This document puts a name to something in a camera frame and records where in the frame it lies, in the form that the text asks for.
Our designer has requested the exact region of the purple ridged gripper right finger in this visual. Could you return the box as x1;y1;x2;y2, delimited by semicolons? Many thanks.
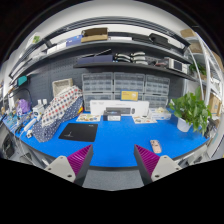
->
134;145;181;185

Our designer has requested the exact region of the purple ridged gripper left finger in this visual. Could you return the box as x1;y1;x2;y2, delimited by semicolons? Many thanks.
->
45;144;93;186

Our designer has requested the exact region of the black mouse pad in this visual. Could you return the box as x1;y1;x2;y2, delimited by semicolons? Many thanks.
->
59;123;98;142

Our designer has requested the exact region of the colourful picture card right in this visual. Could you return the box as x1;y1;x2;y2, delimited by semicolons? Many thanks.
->
132;116;157;124

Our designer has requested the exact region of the colourful picture card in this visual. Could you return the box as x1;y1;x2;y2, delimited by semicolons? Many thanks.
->
76;114;101;122
132;116;157;124

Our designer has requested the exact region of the colourful picture card left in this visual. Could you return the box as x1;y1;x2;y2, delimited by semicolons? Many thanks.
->
76;114;101;122

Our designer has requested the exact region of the white blue tissue box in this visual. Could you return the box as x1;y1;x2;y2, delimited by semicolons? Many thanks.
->
150;107;171;120

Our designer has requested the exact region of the patterned fabric covered machine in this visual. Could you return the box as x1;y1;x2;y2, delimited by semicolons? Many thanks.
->
32;85;83;142

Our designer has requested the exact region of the white keyboard box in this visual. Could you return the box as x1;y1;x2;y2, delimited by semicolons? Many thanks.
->
90;100;149;116

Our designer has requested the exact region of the small black white box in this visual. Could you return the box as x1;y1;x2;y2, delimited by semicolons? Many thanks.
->
103;111;121;121

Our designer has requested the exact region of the white power strip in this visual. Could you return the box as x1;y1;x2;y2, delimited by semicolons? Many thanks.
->
23;118;37;132

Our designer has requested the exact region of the green potted plant white pot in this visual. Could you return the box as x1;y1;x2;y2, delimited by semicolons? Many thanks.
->
169;87;212;135

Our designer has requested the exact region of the yellow label card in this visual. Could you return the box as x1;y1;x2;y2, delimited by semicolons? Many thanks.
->
121;91;138;101

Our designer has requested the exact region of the grey drawer organizer right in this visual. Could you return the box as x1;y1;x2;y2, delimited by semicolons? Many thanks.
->
145;75;170;96

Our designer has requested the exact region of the grey drawer organizer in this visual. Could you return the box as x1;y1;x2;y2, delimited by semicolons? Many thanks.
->
114;72;145;92
145;75;170;96
82;72;113;92

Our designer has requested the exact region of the white woven basket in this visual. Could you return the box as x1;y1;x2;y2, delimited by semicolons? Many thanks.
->
52;78;73;96

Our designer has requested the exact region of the purple bag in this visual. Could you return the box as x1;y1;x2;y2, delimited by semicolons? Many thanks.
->
17;99;30;114

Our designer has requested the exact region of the grey drawer organizer left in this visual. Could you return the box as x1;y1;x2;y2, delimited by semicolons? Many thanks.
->
82;72;113;92

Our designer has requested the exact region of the grey drawer organizer middle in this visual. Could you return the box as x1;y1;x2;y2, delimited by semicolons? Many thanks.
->
114;72;145;92

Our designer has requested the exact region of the white device on shelf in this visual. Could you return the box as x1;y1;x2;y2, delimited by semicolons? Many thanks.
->
168;58;188;73

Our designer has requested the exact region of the dark blue flat box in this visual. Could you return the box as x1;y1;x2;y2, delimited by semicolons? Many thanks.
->
77;55;113;65

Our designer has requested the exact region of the cardboard box top shelf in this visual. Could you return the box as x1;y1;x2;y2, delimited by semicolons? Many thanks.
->
81;27;108;43

